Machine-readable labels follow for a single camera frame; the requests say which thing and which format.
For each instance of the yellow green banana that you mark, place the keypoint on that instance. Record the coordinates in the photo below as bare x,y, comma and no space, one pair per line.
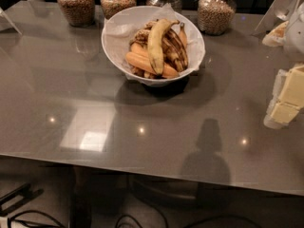
154,43

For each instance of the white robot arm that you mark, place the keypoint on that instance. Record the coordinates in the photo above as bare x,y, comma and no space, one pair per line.
290,36

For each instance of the brown spotted banana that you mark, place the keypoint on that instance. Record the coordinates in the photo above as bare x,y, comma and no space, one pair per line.
174,51

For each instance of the small orange banana back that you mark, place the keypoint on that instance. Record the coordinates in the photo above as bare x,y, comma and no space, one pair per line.
182,35

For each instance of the white bowl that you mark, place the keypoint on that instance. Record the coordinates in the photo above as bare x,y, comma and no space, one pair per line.
115,53

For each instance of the orange banana front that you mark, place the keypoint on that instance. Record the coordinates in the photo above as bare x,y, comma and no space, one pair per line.
141,62

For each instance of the glass jar of chickpeas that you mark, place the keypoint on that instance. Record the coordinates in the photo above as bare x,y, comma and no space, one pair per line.
215,16

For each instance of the glass jar of grains left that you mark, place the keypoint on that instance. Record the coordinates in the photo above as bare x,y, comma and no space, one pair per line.
78,13

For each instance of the clear acrylic stand left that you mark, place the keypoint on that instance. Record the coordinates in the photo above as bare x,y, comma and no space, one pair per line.
6,23

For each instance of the black floor bracket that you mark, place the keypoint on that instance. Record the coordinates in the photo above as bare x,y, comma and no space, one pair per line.
17,198

